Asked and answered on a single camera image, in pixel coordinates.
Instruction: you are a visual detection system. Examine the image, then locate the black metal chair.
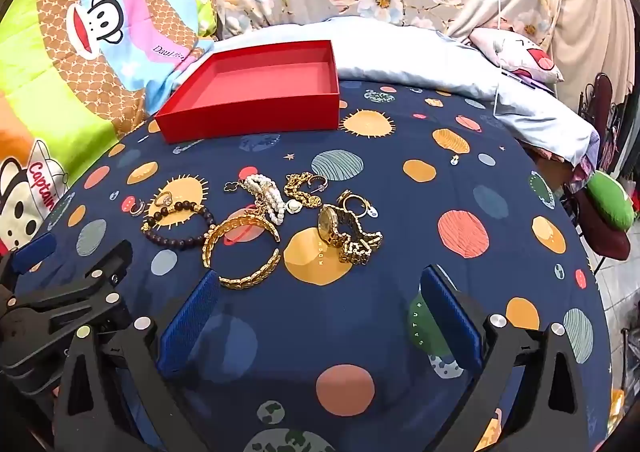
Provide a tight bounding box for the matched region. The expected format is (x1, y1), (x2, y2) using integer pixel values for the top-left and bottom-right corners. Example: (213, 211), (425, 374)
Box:
(577, 72), (640, 133)

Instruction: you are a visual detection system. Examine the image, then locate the gold bangle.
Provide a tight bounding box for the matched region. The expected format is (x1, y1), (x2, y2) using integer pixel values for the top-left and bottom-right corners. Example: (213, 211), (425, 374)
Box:
(201, 214), (282, 290)

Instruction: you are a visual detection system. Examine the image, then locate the thick gold chain bracelet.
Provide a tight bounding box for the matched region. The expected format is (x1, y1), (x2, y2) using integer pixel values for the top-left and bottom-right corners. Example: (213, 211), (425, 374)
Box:
(283, 173), (321, 213)

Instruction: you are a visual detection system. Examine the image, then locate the gold ring with tag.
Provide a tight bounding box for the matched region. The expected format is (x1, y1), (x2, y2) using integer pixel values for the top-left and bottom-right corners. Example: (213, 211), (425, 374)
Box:
(337, 190), (377, 220)

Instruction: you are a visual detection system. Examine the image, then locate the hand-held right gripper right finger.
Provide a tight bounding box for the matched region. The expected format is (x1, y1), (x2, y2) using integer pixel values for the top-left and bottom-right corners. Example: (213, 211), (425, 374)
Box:
(419, 264), (608, 452)

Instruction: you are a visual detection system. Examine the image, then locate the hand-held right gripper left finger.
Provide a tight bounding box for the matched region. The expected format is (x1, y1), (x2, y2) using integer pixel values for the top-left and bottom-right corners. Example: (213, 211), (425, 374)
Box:
(52, 269), (223, 452)

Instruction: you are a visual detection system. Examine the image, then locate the pink plush pillow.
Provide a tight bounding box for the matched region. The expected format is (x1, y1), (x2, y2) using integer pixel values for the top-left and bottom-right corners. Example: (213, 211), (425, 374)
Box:
(470, 26), (565, 83)

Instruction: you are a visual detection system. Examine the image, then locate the white pearl bracelet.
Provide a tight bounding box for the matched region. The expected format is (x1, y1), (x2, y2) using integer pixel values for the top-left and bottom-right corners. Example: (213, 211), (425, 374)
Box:
(239, 174), (288, 227)

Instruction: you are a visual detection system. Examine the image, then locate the light blue pillow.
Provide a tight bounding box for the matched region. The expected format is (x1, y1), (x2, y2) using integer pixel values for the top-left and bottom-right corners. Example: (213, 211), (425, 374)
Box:
(170, 22), (601, 167)

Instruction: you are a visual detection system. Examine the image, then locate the cartoon monkey blanket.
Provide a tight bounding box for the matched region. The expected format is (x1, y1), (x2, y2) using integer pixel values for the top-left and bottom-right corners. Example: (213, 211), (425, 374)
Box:
(0, 0), (221, 253)

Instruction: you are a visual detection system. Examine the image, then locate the gold wristwatch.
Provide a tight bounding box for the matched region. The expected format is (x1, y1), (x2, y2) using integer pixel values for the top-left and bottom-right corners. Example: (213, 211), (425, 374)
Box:
(317, 204), (385, 265)

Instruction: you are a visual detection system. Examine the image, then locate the green cushion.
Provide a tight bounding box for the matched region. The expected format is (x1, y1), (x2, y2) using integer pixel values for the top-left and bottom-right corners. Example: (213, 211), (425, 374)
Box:
(585, 172), (636, 229)

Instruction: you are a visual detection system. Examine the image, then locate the dark bead bracelet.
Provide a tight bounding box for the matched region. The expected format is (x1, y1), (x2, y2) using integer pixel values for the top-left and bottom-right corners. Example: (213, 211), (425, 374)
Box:
(141, 200), (216, 249)

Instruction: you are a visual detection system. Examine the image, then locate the beige curtain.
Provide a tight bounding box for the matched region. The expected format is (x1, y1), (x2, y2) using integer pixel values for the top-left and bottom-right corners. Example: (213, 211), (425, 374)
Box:
(547, 0), (636, 117)

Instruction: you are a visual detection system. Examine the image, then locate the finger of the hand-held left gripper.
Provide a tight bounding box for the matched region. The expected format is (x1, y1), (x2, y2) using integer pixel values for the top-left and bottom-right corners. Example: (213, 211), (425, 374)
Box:
(0, 239), (135, 395)
(0, 232), (58, 293)

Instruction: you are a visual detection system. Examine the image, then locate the navy planet print bedsheet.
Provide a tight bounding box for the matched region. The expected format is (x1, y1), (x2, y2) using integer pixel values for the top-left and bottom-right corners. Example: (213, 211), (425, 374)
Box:
(30, 76), (616, 452)

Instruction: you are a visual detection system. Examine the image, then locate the red cardboard box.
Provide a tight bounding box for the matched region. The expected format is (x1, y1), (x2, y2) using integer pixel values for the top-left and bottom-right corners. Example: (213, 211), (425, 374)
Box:
(154, 39), (342, 145)

